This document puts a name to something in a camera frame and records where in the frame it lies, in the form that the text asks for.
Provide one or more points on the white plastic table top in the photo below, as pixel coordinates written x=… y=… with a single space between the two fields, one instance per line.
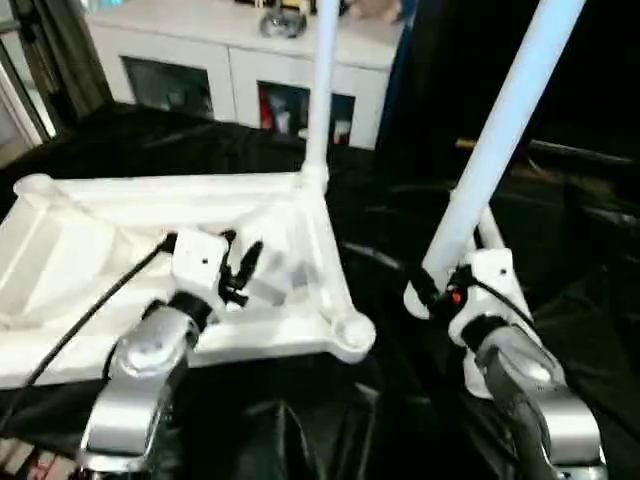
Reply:
x=100 y=250

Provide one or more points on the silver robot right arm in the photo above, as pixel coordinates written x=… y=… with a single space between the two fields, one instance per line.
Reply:
x=530 y=400

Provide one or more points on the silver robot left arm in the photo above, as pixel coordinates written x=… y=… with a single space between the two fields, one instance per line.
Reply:
x=140 y=380

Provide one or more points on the black mat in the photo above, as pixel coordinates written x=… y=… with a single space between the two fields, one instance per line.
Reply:
x=300 y=430

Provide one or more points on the dark grey bar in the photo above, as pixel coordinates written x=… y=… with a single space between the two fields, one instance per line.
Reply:
x=560 y=152

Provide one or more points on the white glass-door cabinet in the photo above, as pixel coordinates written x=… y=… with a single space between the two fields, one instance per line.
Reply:
x=230 y=60

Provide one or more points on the shiny silver ornament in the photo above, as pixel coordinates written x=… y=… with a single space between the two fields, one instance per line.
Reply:
x=283 y=20

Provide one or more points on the grey metal rack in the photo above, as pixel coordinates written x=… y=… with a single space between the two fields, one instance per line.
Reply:
x=40 y=50

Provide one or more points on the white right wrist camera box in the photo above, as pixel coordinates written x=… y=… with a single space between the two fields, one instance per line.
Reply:
x=490 y=290

